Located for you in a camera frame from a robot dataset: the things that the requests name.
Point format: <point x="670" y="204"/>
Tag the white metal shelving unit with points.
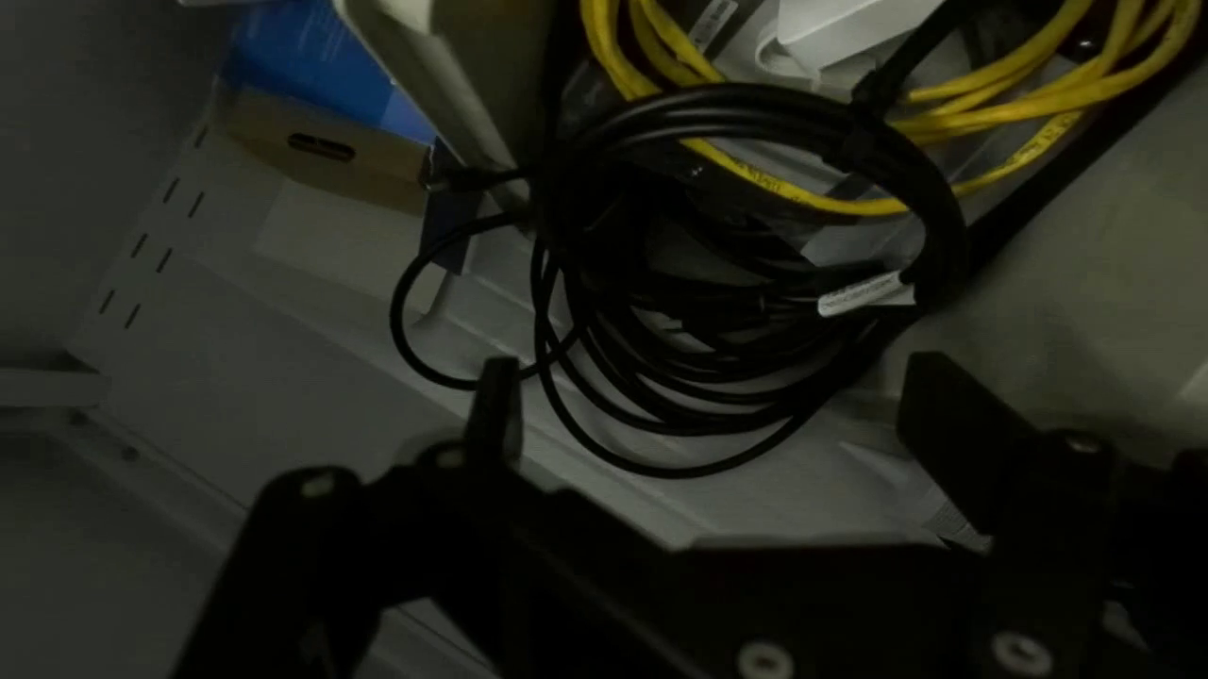
<point x="136" y="362"/>

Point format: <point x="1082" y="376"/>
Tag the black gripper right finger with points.
<point x="966" y="429"/>

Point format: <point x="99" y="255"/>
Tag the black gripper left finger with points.
<point x="494" y="408"/>

